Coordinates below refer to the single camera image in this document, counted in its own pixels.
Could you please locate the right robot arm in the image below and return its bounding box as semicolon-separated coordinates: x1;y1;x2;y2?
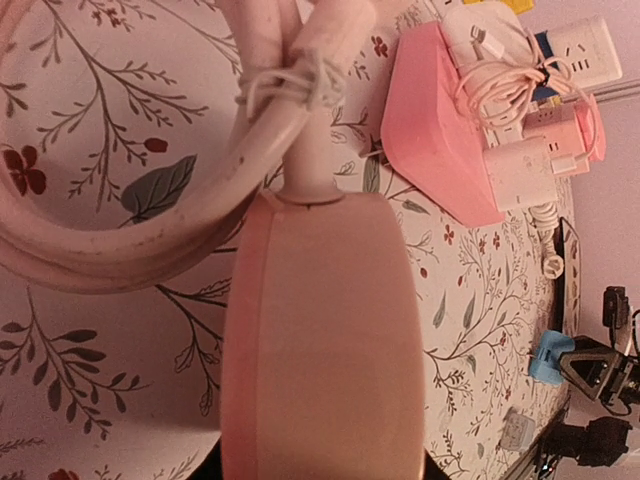
538;331;639;467

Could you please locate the light blue charger plug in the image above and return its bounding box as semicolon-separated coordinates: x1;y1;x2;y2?
499;408;536;453

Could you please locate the blue plug adapter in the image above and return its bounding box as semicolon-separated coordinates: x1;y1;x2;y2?
528;330;575;386

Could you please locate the white cube socket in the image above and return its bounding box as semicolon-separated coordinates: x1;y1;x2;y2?
546;15;623;89

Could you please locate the white charger with cable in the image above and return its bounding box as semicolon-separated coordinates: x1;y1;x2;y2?
441;2;589;211

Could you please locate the pink cube socket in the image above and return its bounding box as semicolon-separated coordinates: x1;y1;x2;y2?
522;94;606;170

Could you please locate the floral square coaster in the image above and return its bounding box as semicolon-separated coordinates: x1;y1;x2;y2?
549;217;582;337

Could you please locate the round pink socket with cord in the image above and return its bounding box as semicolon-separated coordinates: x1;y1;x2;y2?
1;1;425;479

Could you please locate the pink flat power strip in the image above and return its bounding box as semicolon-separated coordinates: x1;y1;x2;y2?
379;22;609;226

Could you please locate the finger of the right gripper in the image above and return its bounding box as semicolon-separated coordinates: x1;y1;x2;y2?
559;335;623;404

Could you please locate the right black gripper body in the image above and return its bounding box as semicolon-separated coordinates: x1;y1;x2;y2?
597;348;639;415

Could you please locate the yellow cube socket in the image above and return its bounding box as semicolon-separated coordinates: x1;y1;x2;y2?
501;0;535;15

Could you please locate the dark blue cube socket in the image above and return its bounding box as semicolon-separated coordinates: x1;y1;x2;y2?
526;31;572;102

